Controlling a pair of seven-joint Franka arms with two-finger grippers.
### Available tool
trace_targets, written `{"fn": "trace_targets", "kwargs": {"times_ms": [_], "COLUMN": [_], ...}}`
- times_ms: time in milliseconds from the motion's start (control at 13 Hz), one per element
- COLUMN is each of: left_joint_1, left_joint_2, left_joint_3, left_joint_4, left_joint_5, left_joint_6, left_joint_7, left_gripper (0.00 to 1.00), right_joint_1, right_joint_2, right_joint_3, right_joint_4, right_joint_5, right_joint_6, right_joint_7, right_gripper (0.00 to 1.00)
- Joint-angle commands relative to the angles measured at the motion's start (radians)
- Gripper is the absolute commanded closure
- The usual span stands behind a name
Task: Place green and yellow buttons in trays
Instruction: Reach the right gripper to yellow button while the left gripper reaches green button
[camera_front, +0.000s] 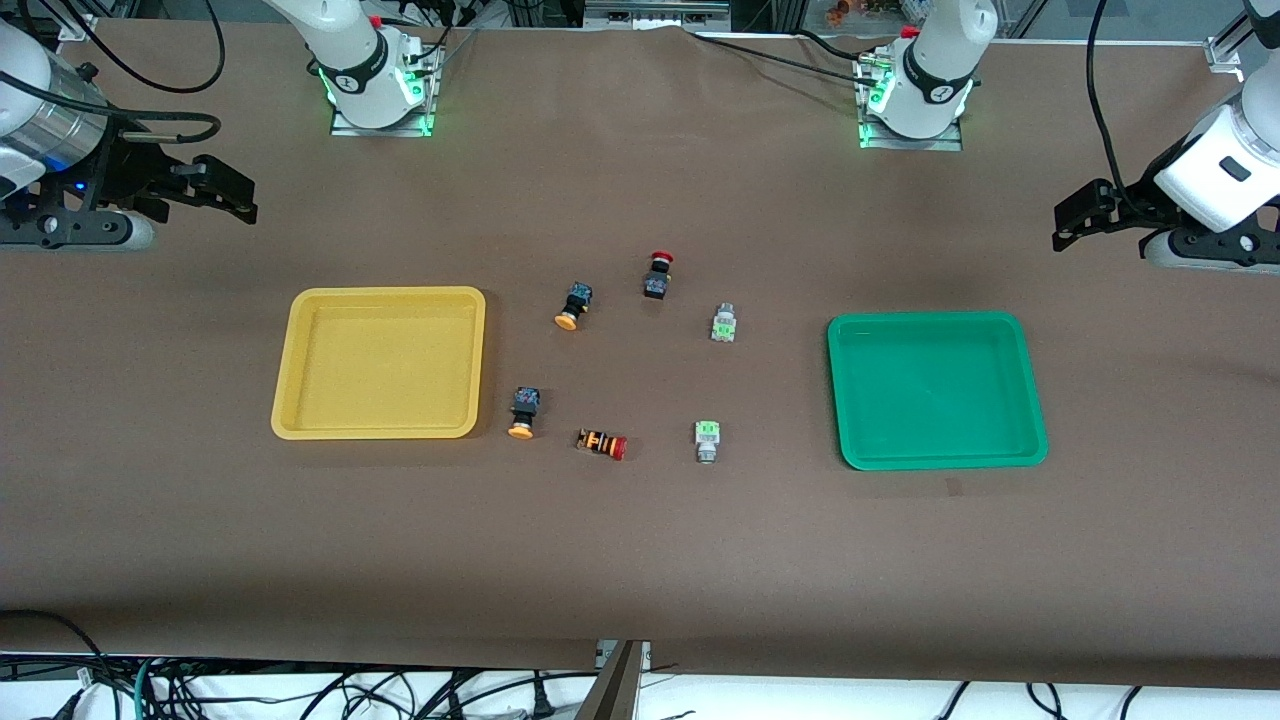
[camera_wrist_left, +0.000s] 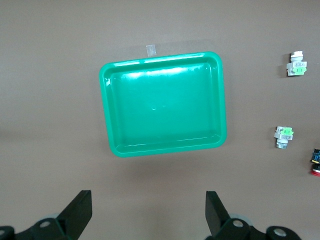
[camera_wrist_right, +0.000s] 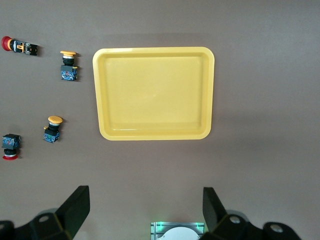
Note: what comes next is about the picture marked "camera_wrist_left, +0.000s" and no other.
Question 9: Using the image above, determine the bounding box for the clear tape piece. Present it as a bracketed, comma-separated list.
[145, 44, 158, 58]

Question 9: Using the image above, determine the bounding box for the red push button blue-black body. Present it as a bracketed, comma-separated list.
[309, 148, 320, 178]

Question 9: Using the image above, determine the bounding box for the green plastic tray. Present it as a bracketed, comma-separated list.
[98, 51, 228, 159]

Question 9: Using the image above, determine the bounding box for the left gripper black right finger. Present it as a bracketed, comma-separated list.
[205, 190, 252, 240]

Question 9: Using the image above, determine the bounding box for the green push button white body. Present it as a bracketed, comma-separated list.
[273, 126, 295, 150]
[286, 50, 308, 78]

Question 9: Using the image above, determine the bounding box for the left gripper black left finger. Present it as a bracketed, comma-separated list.
[14, 189, 93, 240]

